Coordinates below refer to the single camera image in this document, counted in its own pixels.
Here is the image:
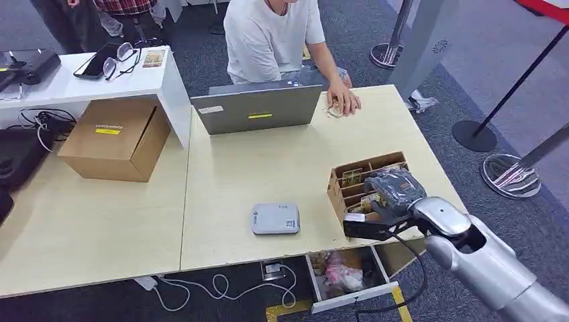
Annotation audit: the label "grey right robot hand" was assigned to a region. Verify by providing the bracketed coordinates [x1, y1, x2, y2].
[363, 168, 427, 219]

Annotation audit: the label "person's left hand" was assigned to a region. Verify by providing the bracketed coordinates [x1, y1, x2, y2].
[326, 78, 362, 117]

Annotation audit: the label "wooden card box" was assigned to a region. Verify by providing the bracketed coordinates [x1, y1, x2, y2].
[326, 151, 410, 227]

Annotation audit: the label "crumpled white plastic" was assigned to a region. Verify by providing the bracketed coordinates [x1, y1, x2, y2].
[405, 90, 439, 114]

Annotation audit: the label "grey laptop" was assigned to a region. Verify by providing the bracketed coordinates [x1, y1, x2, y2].
[190, 80, 324, 136]

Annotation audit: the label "grey column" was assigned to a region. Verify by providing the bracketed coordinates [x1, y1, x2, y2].
[386, 0, 468, 101]

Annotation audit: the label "seated person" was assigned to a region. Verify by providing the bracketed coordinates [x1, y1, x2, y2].
[223, 0, 362, 117]

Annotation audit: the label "pink plastic bag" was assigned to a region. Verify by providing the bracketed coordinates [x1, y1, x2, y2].
[323, 253, 364, 293]

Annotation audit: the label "white open floor drawer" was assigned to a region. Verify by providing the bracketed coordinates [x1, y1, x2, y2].
[305, 246, 400, 315]

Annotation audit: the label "small grey device box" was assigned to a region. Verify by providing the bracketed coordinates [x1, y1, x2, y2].
[251, 203, 301, 236]

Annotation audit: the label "floor power socket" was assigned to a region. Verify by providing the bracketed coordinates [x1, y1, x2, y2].
[260, 261, 287, 282]

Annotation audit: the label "red banner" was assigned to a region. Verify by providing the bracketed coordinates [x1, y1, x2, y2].
[513, 0, 569, 25]

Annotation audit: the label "black eyeglasses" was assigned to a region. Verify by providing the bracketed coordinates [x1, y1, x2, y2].
[103, 42, 143, 82]

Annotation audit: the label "standing person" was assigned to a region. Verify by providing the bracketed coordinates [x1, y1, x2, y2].
[30, 0, 97, 54]
[93, 0, 168, 46]

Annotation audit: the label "brown cardboard box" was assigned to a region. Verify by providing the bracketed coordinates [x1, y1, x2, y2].
[58, 98, 172, 184]

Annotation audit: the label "black smartphone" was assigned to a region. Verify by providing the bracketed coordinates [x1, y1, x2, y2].
[73, 42, 121, 81]

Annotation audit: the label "white power adapter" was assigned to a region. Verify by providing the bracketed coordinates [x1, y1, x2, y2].
[134, 276, 158, 292]

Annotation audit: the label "white desk riser shelf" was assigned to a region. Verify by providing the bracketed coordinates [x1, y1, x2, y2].
[0, 45, 193, 150]

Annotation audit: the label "black electronic device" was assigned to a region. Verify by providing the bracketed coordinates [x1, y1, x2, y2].
[0, 48, 62, 86]

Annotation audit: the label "black bag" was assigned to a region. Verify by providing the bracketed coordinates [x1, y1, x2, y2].
[0, 127, 56, 192]

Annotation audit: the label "chrome stanchion post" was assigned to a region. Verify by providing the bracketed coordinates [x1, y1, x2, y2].
[370, 0, 414, 70]
[480, 124, 569, 200]

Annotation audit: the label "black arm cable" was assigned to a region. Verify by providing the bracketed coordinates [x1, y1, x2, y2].
[355, 231, 429, 322]

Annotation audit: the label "black stanchion post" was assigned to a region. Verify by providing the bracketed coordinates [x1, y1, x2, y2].
[452, 26, 569, 154]

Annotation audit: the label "white power cable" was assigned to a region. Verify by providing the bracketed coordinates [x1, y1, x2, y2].
[153, 264, 298, 313]

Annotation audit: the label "black cable bundle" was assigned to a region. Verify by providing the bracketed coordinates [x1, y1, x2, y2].
[17, 107, 77, 139]

